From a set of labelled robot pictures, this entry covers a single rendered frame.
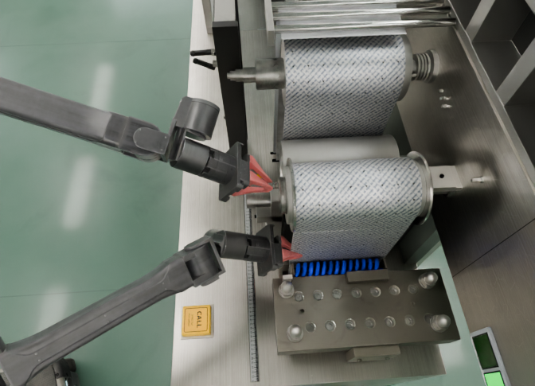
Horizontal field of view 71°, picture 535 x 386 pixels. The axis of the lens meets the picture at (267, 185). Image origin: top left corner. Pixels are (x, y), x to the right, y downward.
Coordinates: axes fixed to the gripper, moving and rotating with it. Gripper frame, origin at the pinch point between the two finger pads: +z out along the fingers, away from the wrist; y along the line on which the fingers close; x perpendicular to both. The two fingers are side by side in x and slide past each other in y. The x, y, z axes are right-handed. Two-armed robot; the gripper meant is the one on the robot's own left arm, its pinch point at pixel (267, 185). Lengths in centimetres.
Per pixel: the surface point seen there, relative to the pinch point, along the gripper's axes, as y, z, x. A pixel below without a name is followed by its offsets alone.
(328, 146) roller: -11.2, 12.2, 6.7
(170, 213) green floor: -64, 31, -130
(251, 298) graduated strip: 11.4, 18.1, -31.9
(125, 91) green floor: -158, -4, -150
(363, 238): 7.3, 22.5, 3.5
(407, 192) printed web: 5.0, 18.1, 18.5
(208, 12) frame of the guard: -95, -3, -29
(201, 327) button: 18.9, 6.9, -37.7
